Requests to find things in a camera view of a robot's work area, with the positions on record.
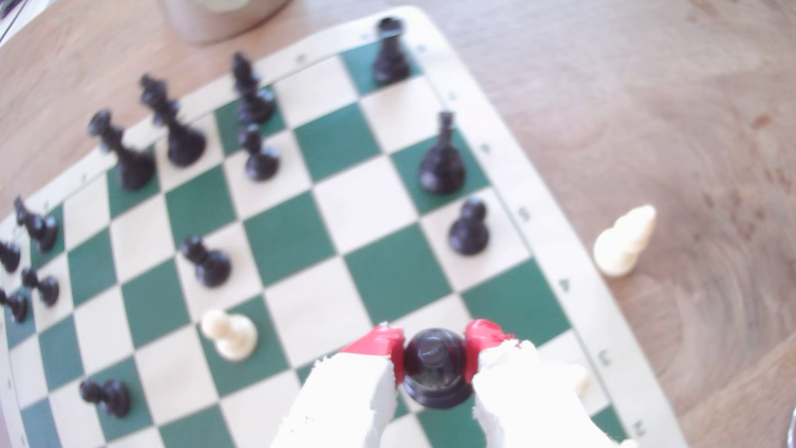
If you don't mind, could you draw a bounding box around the white chess pawn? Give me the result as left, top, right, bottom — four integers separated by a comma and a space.
200, 309, 259, 362
592, 205, 658, 278

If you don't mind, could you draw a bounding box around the green and cream chess mat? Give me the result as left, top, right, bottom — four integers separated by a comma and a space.
0, 6, 688, 448

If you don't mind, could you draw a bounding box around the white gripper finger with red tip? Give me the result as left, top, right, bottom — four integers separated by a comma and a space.
270, 324, 408, 448
463, 319, 638, 448

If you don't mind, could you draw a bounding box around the black chess bishop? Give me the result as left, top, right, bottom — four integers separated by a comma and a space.
231, 51, 277, 125

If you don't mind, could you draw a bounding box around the shiny steel pitcher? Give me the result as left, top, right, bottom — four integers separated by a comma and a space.
155, 0, 293, 46

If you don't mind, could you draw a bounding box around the black chess knight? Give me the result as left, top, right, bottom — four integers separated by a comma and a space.
418, 111, 467, 195
14, 197, 58, 253

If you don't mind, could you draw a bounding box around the black chess queen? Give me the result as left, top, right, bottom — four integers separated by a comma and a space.
138, 73, 207, 168

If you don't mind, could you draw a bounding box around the black chess rook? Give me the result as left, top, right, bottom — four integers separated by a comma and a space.
372, 17, 413, 87
0, 239, 22, 273

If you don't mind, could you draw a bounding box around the black chess king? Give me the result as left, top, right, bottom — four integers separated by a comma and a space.
87, 109, 157, 191

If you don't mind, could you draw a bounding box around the black chess pawn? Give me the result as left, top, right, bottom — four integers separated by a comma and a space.
0, 289, 29, 324
180, 235, 232, 288
238, 123, 281, 183
79, 379, 132, 419
448, 197, 490, 256
402, 328, 473, 410
21, 268, 61, 307

